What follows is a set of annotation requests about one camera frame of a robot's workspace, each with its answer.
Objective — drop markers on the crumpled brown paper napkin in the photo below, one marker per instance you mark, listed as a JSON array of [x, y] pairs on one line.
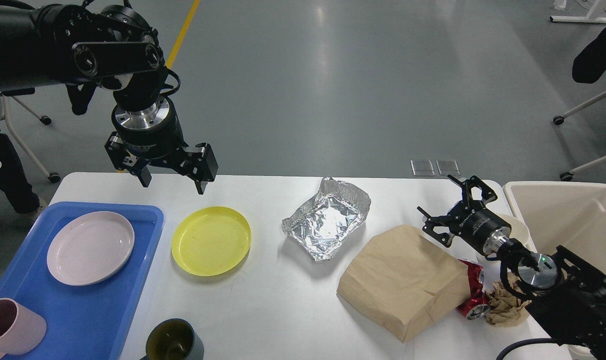
[[506, 310]]

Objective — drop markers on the yellow plastic plate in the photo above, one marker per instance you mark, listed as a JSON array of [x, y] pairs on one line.
[[211, 241]]

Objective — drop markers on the person at left edge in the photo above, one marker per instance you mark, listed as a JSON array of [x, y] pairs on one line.
[[13, 182]]

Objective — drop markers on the person in black clothing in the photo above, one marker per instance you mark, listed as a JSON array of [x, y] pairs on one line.
[[590, 64]]

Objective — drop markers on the beige plastic bin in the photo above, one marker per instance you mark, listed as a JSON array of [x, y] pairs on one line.
[[569, 214]]

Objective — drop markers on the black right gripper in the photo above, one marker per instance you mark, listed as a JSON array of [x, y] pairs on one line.
[[475, 225]]

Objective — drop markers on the white paper cup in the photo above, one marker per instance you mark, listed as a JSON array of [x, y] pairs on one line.
[[519, 230]]

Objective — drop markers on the pink mug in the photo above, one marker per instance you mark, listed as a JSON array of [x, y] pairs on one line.
[[21, 329]]

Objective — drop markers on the brown paper bag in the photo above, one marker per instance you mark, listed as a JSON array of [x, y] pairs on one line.
[[404, 282]]

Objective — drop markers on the pink plate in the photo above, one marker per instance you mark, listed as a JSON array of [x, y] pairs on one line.
[[91, 248]]

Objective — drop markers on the blue plastic tray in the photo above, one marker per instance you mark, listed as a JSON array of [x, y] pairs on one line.
[[88, 322]]

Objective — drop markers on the crushed red soda can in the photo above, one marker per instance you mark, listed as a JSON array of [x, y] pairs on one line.
[[477, 305]]

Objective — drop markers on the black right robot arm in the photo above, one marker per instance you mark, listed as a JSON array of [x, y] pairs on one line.
[[566, 295]]

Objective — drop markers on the dark teal mug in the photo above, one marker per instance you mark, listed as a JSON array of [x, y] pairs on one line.
[[174, 339]]

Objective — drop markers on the crumpled aluminium foil tray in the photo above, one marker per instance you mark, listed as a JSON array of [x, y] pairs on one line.
[[323, 222]]

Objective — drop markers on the white rolling stand left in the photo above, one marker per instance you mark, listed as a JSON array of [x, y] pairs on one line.
[[19, 132]]

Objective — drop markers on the floor outlet cover plates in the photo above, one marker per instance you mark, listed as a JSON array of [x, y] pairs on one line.
[[428, 168]]

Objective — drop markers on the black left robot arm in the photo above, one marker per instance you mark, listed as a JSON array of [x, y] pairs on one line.
[[117, 50]]

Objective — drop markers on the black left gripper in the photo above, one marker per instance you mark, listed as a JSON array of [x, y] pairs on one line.
[[154, 136]]

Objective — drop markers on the white table frame background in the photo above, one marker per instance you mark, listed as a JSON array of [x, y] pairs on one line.
[[579, 12]]

